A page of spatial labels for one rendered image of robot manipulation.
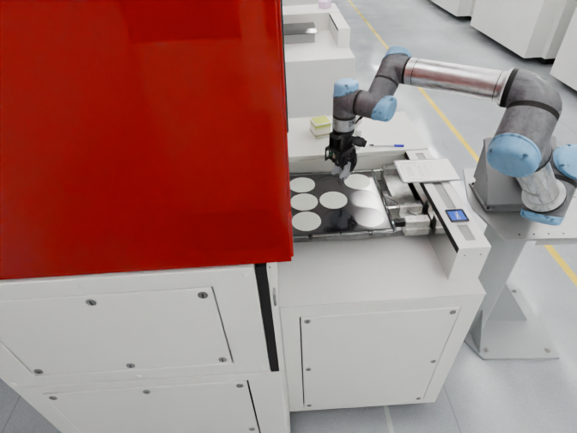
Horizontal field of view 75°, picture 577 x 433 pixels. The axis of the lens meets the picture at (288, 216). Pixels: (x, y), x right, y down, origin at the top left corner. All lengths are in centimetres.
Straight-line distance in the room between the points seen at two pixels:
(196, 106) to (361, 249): 91
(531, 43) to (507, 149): 490
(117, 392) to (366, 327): 75
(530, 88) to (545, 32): 485
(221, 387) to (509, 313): 160
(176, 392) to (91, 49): 89
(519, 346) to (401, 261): 110
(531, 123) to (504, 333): 143
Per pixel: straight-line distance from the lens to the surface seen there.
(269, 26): 50
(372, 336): 134
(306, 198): 139
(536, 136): 105
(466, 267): 127
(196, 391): 115
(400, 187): 152
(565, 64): 530
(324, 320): 123
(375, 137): 166
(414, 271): 128
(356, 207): 136
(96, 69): 56
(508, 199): 160
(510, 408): 209
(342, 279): 122
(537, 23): 584
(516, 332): 231
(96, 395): 123
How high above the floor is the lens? 175
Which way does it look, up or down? 40 degrees down
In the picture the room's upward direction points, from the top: 3 degrees counter-clockwise
